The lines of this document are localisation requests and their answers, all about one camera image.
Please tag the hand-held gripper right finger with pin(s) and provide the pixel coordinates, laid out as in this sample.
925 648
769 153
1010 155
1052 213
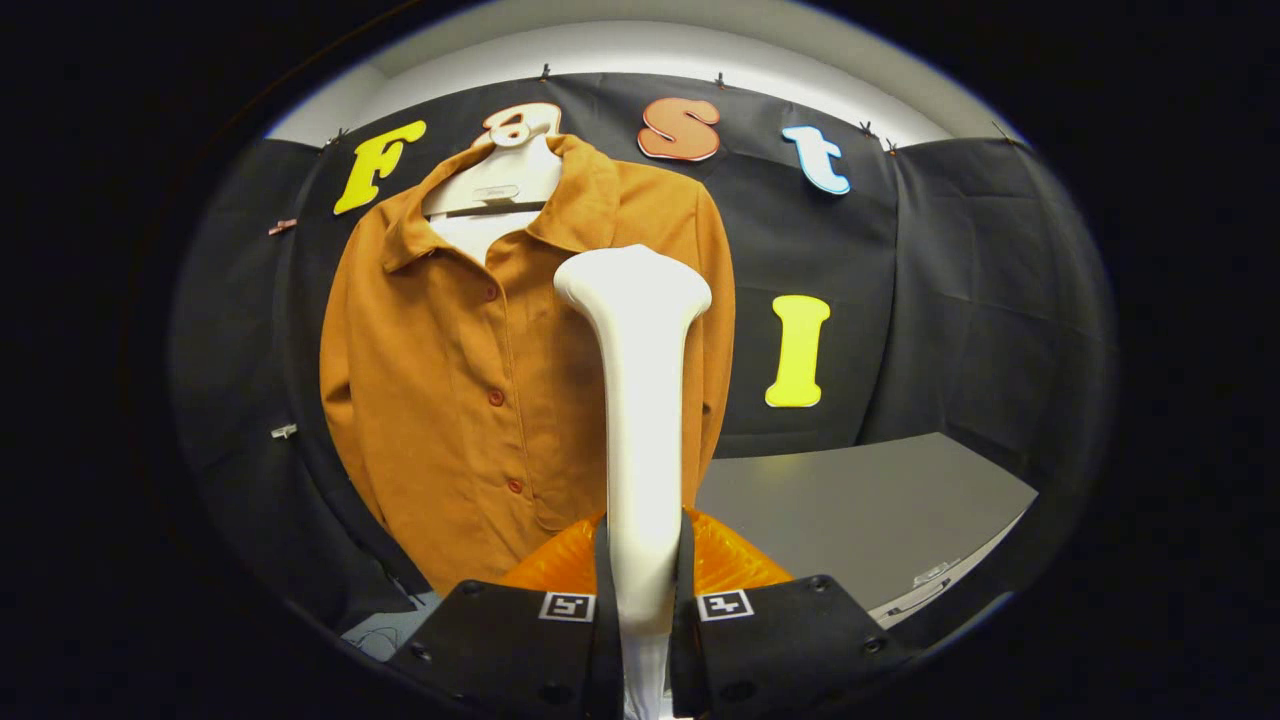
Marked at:
790 650

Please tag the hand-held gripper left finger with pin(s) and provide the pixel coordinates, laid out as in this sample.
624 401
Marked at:
500 650

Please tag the orange button-up shirt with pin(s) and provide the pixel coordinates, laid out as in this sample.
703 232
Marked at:
440 400

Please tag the white garment steamer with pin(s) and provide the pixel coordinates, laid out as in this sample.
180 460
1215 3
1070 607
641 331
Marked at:
640 400

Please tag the grey cabinet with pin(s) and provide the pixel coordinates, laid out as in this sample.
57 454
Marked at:
850 510

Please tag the silver clip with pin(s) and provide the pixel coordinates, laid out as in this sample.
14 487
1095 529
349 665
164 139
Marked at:
284 431

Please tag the black backdrop cloth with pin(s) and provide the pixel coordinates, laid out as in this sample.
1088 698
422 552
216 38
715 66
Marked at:
950 300

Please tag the white mannequin torso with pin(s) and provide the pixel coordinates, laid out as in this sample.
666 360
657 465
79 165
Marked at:
495 175

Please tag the reddish clip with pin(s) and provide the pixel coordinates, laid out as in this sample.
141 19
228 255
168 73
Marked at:
282 227

